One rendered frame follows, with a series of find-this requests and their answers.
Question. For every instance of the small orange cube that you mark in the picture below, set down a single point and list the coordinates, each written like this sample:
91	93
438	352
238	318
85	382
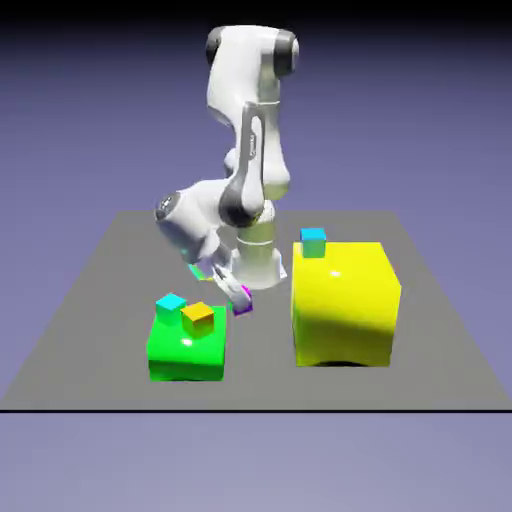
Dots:
198	318

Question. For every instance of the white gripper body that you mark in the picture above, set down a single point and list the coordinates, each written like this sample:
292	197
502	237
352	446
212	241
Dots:
228	284

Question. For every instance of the large green box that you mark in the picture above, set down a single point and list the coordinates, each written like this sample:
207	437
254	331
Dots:
186	348

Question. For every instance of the large yellow box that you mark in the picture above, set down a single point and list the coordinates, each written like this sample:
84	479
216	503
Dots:
344	304

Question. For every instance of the small purple cube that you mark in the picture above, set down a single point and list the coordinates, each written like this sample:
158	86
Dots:
244	306

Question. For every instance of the small cyan cube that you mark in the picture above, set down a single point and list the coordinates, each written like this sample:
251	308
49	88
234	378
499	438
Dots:
169	305
313	242

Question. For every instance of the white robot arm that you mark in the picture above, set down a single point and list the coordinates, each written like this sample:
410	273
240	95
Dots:
240	100

